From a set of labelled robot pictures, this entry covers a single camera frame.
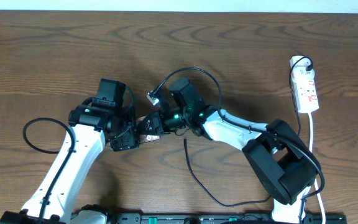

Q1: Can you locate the white power strip cord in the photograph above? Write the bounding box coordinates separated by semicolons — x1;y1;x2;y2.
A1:
307;112;327;224

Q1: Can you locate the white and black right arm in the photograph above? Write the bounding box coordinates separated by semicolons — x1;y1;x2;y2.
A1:
138;78;322;223

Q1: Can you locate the white power strip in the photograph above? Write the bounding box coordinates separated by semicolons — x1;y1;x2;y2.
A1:
290;55;319;114

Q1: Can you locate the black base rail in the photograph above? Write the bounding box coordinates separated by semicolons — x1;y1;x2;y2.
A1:
70;212;347;224

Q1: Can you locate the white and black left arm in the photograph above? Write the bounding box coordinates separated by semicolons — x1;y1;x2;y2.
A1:
0;78;139;224

